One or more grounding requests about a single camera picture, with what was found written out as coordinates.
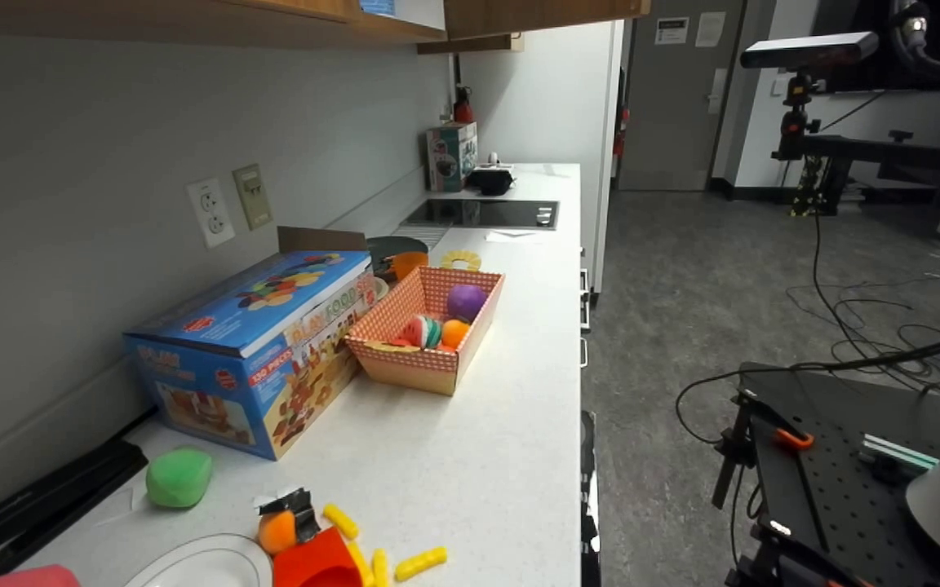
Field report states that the purple plush toy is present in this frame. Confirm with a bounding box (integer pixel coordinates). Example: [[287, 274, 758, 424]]
[[447, 285, 485, 323]]

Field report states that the striped watermelon plush toy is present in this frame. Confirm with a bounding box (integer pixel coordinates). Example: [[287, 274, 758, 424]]
[[397, 314, 442, 348]]

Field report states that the red checkered toy basket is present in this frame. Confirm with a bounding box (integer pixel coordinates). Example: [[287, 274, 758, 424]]
[[347, 266, 506, 393]]

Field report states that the wooden overhead cabinet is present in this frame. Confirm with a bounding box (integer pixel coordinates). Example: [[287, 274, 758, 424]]
[[0, 0, 653, 49]]

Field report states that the black induction cooktop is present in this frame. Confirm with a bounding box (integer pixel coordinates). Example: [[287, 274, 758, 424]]
[[407, 198, 559, 231]]

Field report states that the black kettle pot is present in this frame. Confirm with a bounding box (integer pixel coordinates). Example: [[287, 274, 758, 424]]
[[467, 166, 516, 197]]

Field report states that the teal patterned box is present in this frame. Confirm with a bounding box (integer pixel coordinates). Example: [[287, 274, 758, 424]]
[[425, 123, 478, 192]]

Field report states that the blue toy food box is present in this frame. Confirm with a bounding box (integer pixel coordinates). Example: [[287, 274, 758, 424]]
[[123, 252, 389, 460]]

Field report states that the yellow toy fry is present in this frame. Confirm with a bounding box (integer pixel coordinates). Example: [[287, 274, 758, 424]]
[[394, 547, 449, 585]]

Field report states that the red toy fries holder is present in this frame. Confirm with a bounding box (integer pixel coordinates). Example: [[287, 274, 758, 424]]
[[271, 528, 367, 587]]

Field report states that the white plate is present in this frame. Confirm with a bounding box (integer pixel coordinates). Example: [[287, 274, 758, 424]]
[[123, 534, 274, 587]]

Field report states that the black perforated robot table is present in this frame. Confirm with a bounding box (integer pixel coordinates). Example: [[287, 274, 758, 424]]
[[710, 365, 940, 587]]

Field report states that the pink cloth corner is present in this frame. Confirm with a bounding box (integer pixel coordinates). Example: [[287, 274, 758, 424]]
[[0, 563, 82, 587]]

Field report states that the black stapler tray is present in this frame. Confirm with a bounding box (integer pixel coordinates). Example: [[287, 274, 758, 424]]
[[0, 440, 148, 573]]

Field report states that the beige wall switch plate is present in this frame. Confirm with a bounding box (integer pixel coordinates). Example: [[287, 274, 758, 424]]
[[233, 163, 271, 229]]

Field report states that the white wall outlet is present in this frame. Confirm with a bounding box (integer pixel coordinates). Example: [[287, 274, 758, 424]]
[[185, 178, 235, 249]]

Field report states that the black camera tripod arm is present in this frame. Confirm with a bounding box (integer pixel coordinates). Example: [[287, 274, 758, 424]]
[[775, 71, 940, 216]]

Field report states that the black floor cable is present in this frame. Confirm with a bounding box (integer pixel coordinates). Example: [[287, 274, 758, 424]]
[[670, 209, 940, 451]]

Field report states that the black stereo camera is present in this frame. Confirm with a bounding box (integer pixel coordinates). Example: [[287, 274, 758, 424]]
[[741, 30, 879, 71]]

